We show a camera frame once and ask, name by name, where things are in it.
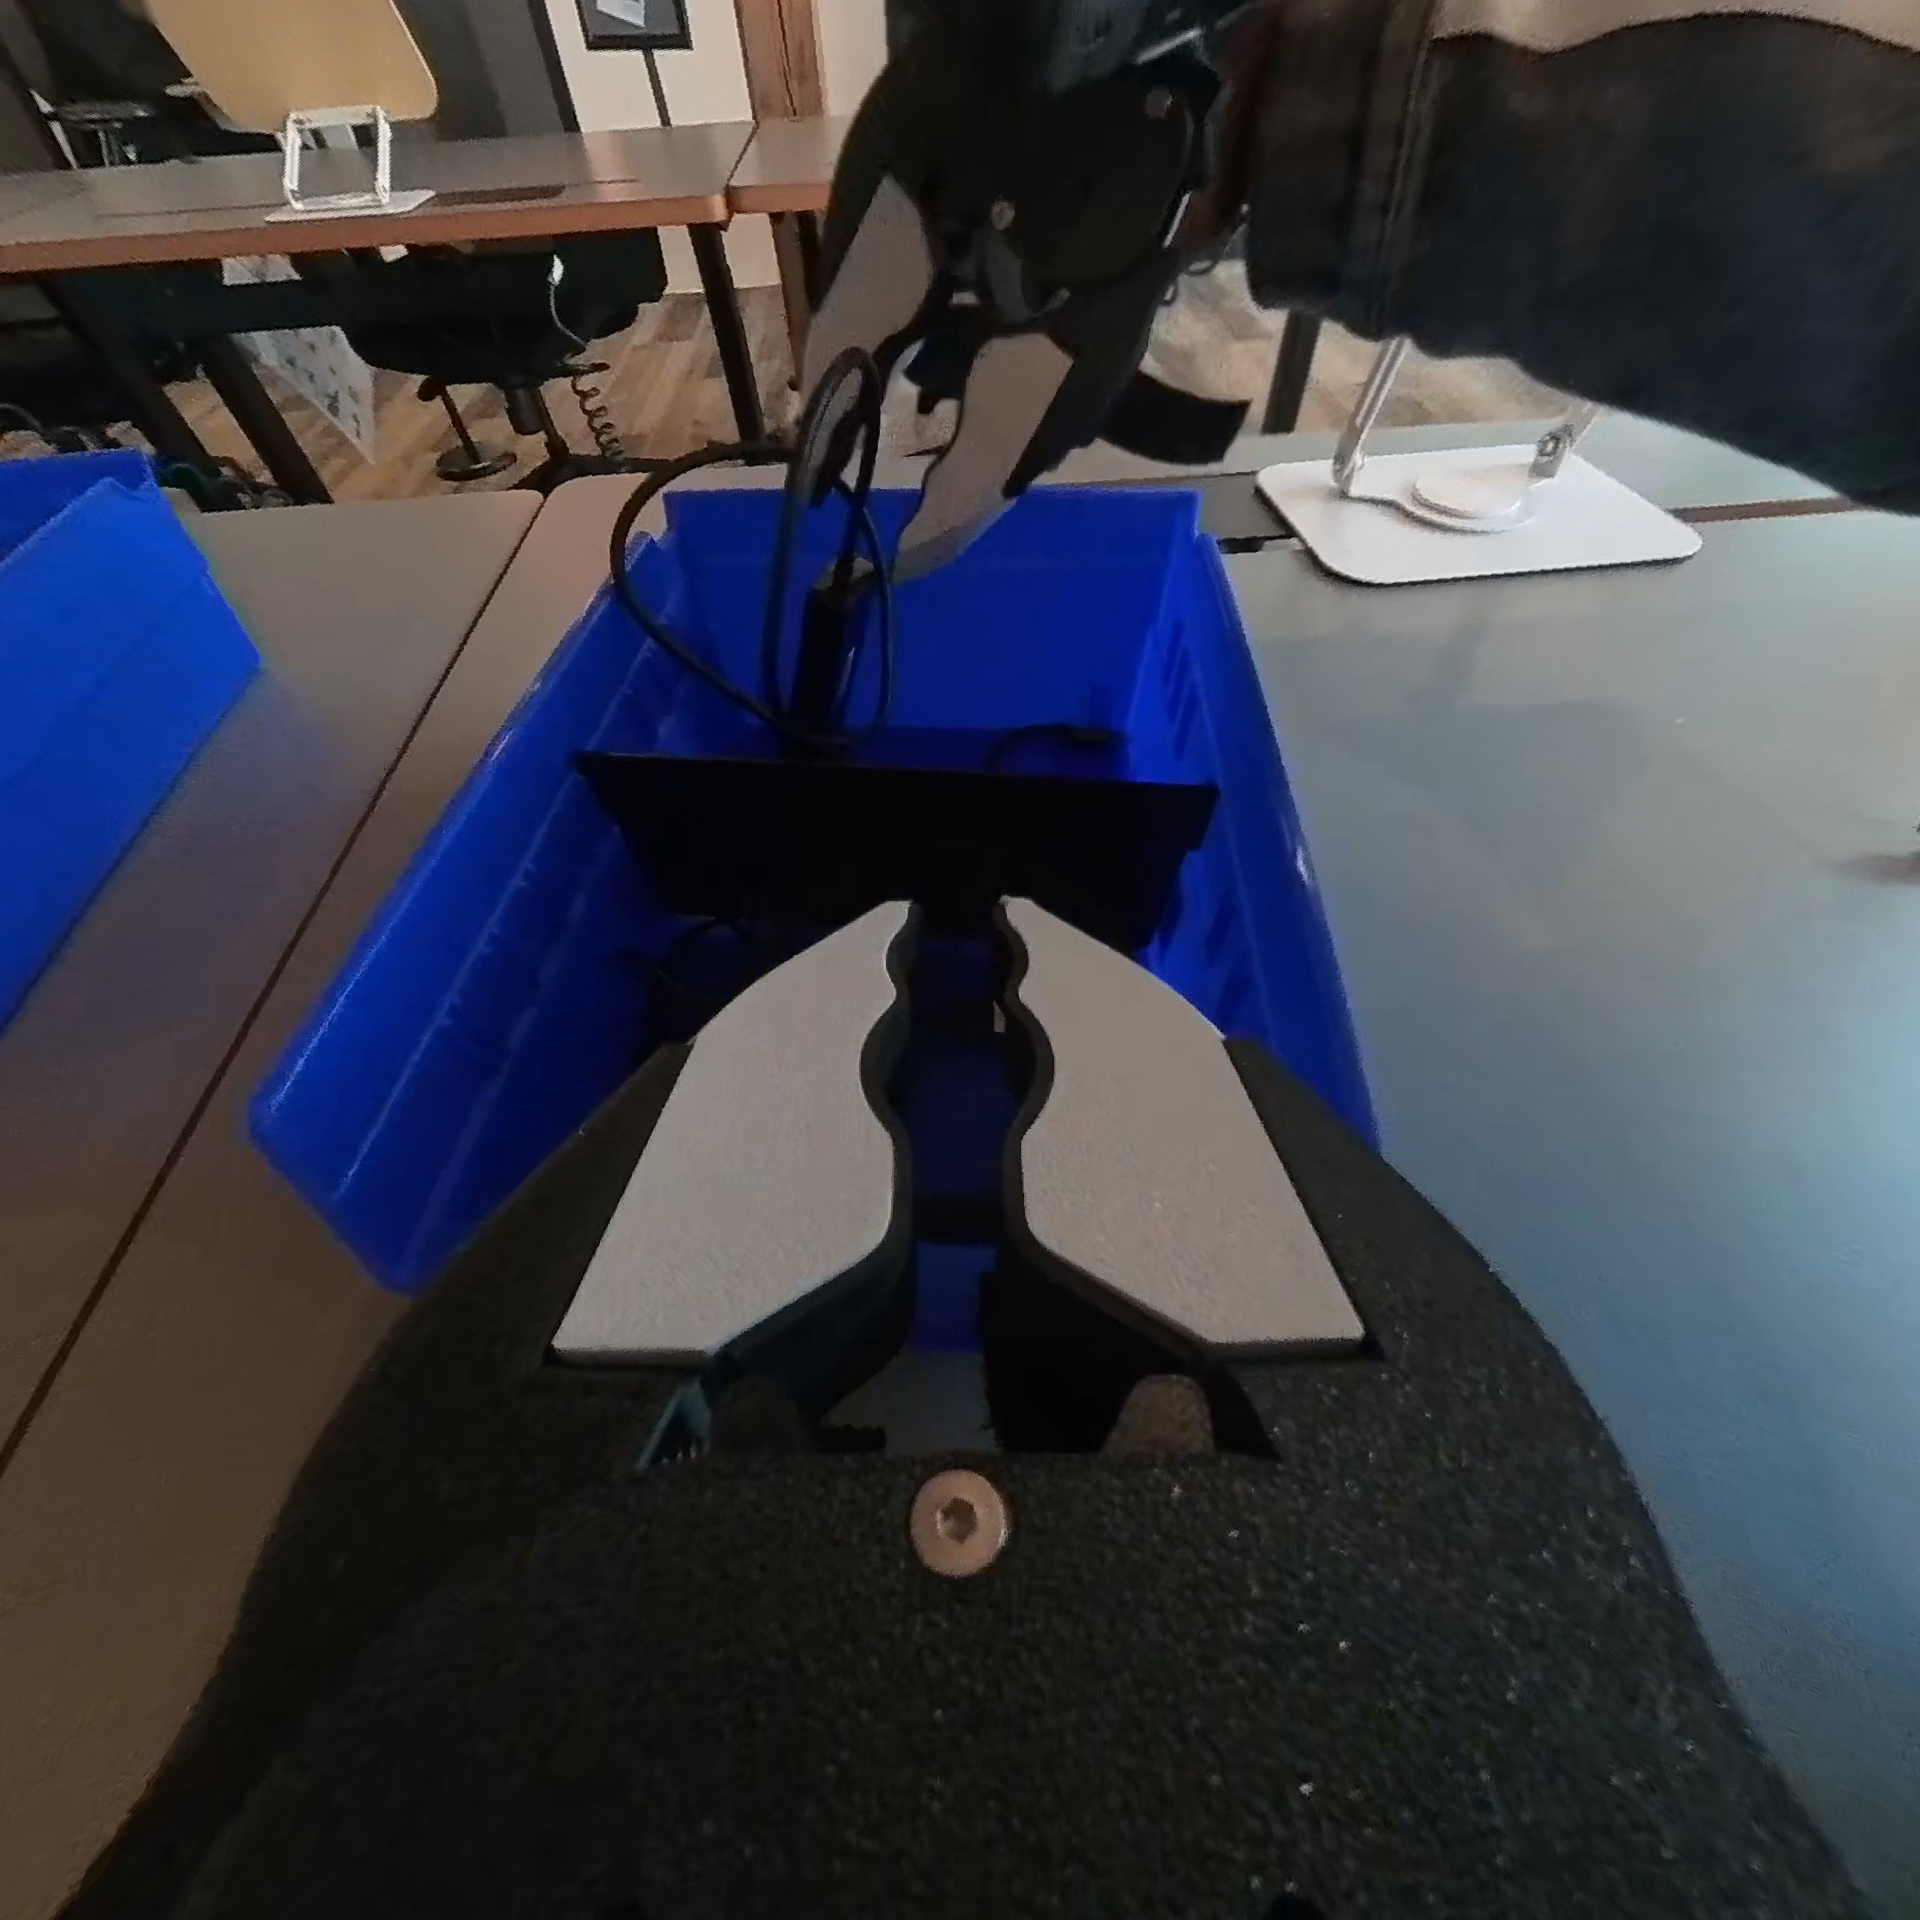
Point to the white document stand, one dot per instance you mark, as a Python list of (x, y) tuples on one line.
[(1470, 517)]

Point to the dark office desk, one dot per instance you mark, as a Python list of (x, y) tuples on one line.
[(451, 181)]

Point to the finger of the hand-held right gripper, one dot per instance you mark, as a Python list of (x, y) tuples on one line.
[(1021, 466), (865, 299)]

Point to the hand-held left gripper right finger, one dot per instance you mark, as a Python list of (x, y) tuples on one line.
[(1171, 1170)]

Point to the wooden board on stand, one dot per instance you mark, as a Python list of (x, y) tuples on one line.
[(300, 59)]

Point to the black usb hub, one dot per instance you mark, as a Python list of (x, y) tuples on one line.
[(901, 826)]

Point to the black office chair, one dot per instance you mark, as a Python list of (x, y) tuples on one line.
[(510, 315)]

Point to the person's right forearm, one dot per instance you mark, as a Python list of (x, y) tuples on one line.
[(1622, 211)]

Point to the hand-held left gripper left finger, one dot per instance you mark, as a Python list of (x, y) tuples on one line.
[(751, 1170)]

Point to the blue plastic bin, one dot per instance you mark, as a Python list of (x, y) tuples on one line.
[(451, 989), (106, 691)]

